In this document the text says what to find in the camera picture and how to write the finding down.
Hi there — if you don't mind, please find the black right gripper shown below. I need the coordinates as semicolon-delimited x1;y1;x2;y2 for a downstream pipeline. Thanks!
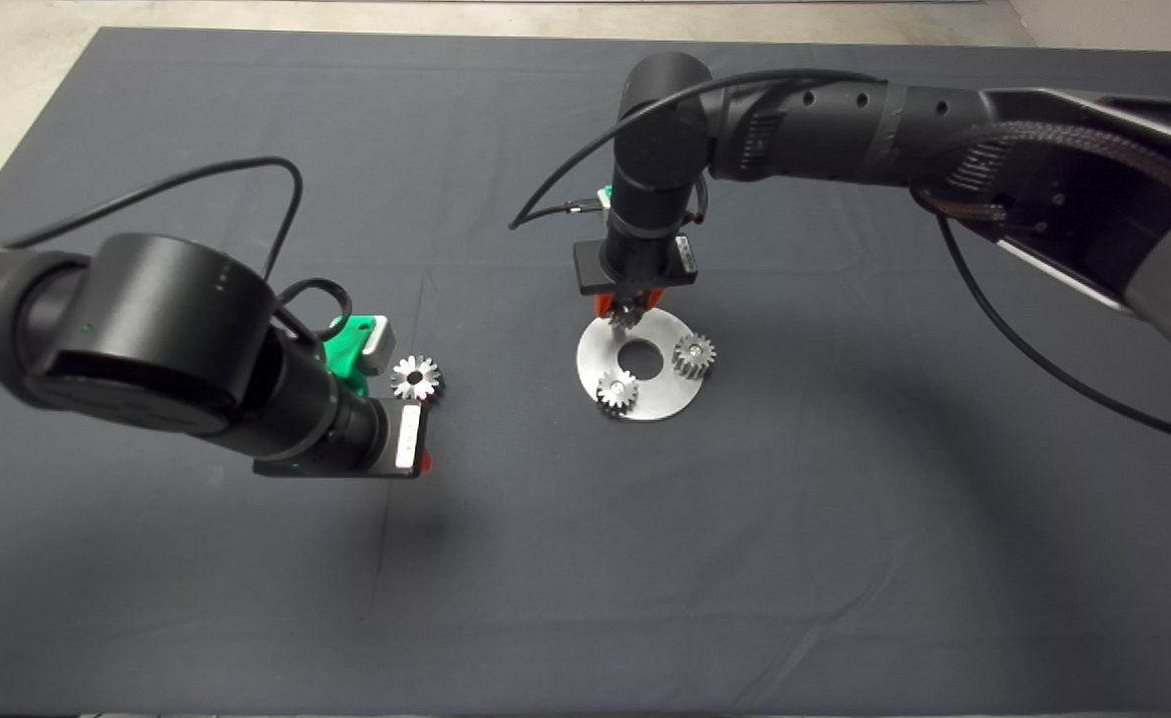
573;236;700;319

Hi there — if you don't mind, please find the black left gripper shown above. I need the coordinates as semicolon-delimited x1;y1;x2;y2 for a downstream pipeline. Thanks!
253;397;434;481

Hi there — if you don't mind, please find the larger steel gear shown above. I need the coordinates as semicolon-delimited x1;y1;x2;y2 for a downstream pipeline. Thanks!
391;354;444;404

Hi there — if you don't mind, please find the round metal plate with hole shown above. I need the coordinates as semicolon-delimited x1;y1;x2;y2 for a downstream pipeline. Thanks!
576;307;706;423

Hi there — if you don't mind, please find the dark grey table cloth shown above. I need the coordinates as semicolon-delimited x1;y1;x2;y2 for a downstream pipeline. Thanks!
0;28;1171;717

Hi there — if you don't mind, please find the thin black right camera cable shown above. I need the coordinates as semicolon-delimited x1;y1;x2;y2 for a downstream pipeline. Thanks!
509;70;1171;456

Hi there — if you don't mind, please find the thin black camera cable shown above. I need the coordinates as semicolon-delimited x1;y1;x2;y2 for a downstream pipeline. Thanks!
2;156;304;280
509;70;1171;456

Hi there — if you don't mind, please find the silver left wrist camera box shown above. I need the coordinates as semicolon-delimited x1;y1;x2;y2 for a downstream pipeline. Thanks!
360;316;395;377

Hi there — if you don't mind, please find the green left camera mount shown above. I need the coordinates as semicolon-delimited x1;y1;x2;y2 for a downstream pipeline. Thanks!
323;315;379;396

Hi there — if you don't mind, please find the short black left wrist cable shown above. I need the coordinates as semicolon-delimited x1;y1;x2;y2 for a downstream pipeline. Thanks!
274;277;355;342

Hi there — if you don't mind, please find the thin black left camera cable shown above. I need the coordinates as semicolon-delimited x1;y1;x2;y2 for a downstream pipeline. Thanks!
2;156;304;280

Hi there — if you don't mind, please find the black braided arm hose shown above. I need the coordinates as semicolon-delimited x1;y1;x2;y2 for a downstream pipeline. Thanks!
913;121;1171;224

